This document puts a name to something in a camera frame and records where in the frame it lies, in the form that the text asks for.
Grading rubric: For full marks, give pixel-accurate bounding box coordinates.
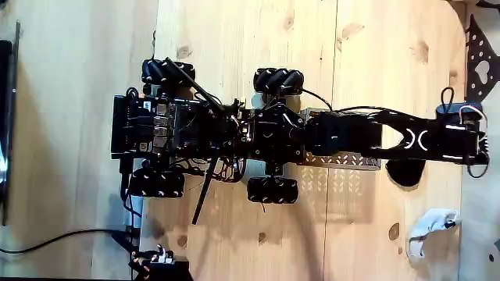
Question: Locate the black sock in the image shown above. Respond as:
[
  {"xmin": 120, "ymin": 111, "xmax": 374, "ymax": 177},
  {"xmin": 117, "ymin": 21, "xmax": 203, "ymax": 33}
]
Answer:
[{"xmin": 385, "ymin": 158, "xmax": 427, "ymax": 189}]

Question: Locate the white sock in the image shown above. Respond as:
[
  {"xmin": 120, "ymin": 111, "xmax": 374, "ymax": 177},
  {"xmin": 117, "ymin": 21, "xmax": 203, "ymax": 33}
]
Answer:
[{"xmin": 406, "ymin": 208, "xmax": 463, "ymax": 261}]

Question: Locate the black perforated panel with heart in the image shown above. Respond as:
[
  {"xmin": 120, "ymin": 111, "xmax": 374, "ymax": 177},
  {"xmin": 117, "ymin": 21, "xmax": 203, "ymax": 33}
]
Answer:
[{"xmin": 463, "ymin": 14, "xmax": 500, "ymax": 105}]

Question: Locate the black mecanum wheel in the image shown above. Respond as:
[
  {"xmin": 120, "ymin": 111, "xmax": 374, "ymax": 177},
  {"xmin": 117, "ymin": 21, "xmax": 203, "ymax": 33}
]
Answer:
[
  {"xmin": 246, "ymin": 176, "xmax": 300, "ymax": 205},
  {"xmin": 141, "ymin": 58, "xmax": 196, "ymax": 85},
  {"xmin": 253, "ymin": 68, "xmax": 305, "ymax": 97},
  {"xmin": 127, "ymin": 167, "xmax": 186, "ymax": 199}
]

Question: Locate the black antenna rod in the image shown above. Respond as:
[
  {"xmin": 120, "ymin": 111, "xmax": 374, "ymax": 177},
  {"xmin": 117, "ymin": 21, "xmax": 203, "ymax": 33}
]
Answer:
[
  {"xmin": 163, "ymin": 57, "xmax": 226, "ymax": 114},
  {"xmin": 190, "ymin": 155, "xmax": 219, "ymax": 226}
]

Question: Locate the black mobile base chassis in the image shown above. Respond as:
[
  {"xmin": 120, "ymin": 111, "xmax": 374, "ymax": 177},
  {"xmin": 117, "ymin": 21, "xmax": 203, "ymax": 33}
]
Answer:
[{"xmin": 110, "ymin": 87, "xmax": 251, "ymax": 162}]

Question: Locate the dark flat screen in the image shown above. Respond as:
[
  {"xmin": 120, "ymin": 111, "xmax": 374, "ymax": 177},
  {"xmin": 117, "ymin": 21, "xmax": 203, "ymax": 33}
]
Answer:
[{"xmin": 0, "ymin": 21, "xmax": 21, "ymax": 227}]

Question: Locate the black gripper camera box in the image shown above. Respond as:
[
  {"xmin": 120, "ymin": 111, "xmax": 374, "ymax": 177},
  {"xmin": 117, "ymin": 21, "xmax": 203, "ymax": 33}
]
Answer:
[{"xmin": 435, "ymin": 101, "xmax": 486, "ymax": 123}]

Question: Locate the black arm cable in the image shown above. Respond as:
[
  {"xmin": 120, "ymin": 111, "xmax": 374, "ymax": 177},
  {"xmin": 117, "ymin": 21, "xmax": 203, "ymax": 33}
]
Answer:
[{"xmin": 300, "ymin": 88, "xmax": 395, "ymax": 116}]

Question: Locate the black wired device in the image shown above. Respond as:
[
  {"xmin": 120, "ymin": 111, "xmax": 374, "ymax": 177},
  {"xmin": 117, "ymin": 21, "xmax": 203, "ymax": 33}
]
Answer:
[{"xmin": 128, "ymin": 244, "xmax": 195, "ymax": 281}]

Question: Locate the black chassis cable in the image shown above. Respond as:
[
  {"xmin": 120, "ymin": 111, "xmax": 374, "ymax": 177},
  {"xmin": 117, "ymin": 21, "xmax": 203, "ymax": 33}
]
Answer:
[{"xmin": 119, "ymin": 155, "xmax": 144, "ymax": 235}]

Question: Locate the black power cable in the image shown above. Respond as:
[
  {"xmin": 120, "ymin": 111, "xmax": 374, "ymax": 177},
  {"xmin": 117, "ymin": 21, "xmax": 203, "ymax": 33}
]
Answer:
[{"xmin": 0, "ymin": 226, "xmax": 136, "ymax": 255}]

